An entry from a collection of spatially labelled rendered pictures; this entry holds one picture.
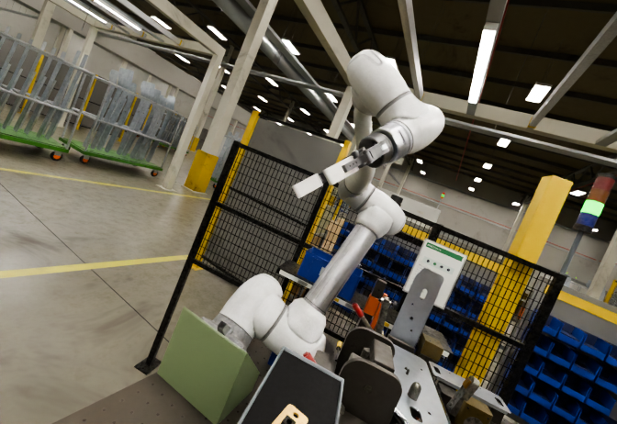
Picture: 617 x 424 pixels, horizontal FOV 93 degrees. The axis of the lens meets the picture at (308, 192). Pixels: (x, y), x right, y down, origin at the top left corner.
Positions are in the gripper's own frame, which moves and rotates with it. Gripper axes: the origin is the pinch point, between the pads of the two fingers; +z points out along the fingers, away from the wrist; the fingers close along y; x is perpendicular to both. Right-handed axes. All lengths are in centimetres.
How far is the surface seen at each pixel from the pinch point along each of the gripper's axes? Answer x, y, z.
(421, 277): 61, -48, -55
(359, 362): 39.1, -7.8, 5.9
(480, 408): 88, -20, -28
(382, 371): 42.4, -5.1, 3.3
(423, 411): 76, -23, -11
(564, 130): 99, -121, -444
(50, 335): 12, -195, 103
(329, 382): 35.4, -5.0, 14.5
